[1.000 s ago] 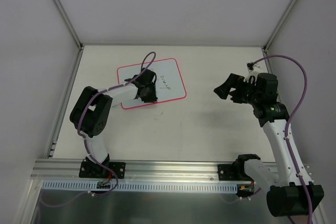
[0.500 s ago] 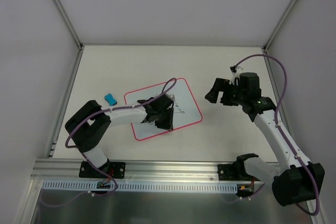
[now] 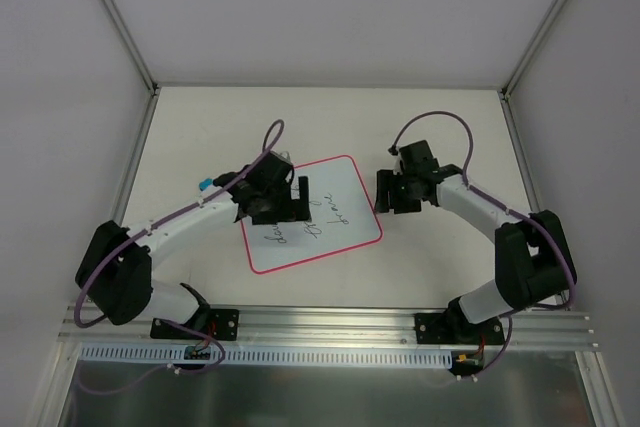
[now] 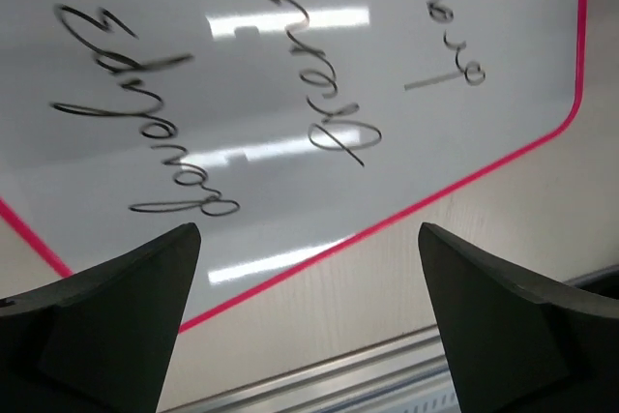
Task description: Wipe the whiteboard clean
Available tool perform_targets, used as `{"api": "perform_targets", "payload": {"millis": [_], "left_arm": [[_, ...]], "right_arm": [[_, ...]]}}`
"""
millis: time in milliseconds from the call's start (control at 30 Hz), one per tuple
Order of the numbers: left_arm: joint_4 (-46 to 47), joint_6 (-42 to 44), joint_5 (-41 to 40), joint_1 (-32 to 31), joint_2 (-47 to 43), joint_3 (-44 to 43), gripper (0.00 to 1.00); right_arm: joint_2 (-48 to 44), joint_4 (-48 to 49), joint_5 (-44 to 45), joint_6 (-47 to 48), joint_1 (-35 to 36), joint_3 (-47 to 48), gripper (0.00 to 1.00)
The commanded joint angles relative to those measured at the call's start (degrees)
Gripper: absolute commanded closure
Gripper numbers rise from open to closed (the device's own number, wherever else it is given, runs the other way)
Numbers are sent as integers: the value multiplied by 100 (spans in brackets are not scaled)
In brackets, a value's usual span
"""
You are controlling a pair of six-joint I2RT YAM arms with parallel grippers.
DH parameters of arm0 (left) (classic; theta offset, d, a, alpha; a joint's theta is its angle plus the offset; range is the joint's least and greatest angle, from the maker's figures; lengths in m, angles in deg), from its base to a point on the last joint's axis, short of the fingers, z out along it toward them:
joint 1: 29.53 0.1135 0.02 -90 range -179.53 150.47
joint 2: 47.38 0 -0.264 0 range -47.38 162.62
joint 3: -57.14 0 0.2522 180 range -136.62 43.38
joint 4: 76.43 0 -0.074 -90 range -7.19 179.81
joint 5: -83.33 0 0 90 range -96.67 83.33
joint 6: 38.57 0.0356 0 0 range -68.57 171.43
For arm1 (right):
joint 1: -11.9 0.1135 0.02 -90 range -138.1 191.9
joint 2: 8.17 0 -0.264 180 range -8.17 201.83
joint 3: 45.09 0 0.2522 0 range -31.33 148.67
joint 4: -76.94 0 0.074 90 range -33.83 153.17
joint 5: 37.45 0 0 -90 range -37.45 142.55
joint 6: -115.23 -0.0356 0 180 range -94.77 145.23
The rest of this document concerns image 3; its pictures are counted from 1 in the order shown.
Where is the pink framed whiteboard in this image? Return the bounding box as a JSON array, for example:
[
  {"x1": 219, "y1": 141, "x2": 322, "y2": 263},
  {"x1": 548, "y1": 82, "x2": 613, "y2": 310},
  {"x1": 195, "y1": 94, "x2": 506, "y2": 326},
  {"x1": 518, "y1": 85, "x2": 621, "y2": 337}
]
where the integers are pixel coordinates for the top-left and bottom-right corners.
[{"x1": 241, "y1": 155, "x2": 383, "y2": 275}]

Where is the blue bone-shaped eraser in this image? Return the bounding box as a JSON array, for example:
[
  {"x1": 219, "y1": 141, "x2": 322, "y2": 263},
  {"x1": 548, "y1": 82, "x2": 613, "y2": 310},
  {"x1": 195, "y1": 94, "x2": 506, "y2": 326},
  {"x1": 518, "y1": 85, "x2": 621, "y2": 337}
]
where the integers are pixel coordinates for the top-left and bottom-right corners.
[{"x1": 198, "y1": 178, "x2": 213, "y2": 192}]

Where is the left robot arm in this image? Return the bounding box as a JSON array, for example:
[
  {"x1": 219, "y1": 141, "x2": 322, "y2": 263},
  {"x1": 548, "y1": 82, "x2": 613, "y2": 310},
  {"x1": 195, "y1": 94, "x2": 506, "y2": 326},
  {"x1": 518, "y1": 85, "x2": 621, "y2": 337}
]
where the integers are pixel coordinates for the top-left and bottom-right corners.
[{"x1": 75, "y1": 151, "x2": 311, "y2": 342}]

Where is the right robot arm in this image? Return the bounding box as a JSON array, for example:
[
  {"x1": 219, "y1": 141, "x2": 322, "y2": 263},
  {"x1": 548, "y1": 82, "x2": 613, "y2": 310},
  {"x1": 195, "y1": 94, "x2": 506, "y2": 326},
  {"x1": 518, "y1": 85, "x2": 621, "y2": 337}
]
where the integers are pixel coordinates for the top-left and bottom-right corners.
[{"x1": 375, "y1": 140, "x2": 577, "y2": 344}]

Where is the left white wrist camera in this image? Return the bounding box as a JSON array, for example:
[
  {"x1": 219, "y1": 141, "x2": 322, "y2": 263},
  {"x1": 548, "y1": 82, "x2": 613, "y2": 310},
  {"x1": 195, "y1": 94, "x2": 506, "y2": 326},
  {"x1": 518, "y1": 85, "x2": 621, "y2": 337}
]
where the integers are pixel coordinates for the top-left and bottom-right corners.
[{"x1": 276, "y1": 151, "x2": 294, "y2": 169}]

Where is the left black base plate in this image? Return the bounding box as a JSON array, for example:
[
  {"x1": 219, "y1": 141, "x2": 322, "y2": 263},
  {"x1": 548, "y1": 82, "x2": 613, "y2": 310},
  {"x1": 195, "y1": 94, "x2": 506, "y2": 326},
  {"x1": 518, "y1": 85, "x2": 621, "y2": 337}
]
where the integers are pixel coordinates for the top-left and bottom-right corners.
[{"x1": 150, "y1": 306, "x2": 240, "y2": 341}]

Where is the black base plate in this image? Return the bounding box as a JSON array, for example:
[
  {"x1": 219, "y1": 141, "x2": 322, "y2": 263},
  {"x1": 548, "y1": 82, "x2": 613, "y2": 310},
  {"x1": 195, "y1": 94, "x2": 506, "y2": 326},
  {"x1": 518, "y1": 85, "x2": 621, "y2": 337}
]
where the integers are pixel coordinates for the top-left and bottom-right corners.
[
  {"x1": 413, "y1": 312, "x2": 506, "y2": 346},
  {"x1": 150, "y1": 306, "x2": 240, "y2": 341}
]

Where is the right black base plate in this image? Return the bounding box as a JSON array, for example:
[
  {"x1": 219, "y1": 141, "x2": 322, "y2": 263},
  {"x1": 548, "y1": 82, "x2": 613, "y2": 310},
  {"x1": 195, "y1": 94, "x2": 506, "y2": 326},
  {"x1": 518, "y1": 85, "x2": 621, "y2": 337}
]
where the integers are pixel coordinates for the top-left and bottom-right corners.
[{"x1": 413, "y1": 312, "x2": 506, "y2": 346}]

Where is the white slotted cable duct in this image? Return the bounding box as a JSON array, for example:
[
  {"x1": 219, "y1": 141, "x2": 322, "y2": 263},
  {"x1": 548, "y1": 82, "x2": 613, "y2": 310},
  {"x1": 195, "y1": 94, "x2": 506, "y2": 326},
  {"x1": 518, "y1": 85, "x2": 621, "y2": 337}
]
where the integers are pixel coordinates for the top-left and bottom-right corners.
[{"x1": 79, "y1": 343, "x2": 453, "y2": 370}]

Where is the aluminium mounting rail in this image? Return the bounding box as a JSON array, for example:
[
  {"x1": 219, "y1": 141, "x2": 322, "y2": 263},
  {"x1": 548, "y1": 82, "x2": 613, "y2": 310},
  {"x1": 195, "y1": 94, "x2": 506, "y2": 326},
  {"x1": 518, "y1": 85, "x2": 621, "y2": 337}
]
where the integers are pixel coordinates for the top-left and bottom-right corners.
[{"x1": 58, "y1": 302, "x2": 599, "y2": 351}]

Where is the left aluminium frame post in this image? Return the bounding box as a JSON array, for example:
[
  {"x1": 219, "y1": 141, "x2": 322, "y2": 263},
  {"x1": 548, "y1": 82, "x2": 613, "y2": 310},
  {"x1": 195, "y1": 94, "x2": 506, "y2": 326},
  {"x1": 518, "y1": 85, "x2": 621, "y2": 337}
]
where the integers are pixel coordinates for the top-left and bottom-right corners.
[{"x1": 99, "y1": 0, "x2": 161, "y2": 221}]

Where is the aluminium frame post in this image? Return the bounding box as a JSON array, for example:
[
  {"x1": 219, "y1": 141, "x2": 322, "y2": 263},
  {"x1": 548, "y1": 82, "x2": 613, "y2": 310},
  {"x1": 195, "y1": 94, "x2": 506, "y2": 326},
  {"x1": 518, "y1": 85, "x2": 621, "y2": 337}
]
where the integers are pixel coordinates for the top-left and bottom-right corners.
[
  {"x1": 498, "y1": 0, "x2": 570, "y2": 210},
  {"x1": 99, "y1": 0, "x2": 161, "y2": 221}
]

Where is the right aluminium frame post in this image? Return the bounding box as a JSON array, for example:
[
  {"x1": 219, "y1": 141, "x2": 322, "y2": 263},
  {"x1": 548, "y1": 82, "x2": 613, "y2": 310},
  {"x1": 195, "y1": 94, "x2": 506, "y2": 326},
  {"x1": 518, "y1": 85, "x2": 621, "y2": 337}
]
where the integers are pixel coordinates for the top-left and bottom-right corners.
[{"x1": 498, "y1": 0, "x2": 570, "y2": 210}]

